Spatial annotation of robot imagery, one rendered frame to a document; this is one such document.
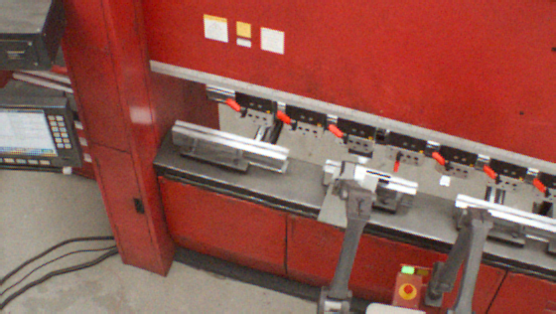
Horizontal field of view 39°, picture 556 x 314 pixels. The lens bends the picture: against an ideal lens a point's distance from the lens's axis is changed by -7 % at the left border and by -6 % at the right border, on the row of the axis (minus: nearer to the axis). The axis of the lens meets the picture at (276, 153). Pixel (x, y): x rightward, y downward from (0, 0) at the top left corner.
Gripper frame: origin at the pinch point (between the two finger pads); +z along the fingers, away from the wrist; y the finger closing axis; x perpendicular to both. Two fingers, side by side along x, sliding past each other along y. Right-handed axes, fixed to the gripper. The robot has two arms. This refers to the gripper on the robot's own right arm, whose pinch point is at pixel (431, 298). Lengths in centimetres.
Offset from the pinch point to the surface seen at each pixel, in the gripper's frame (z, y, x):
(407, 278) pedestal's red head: 4.0, 7.7, 10.9
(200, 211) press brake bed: 28, 29, 105
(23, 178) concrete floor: 92, 48, 226
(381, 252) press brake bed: 19.8, 21.6, 22.9
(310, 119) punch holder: -38, 51, 59
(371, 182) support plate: -11, 41, 32
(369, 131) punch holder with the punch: -40, 49, 36
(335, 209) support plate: -14, 26, 45
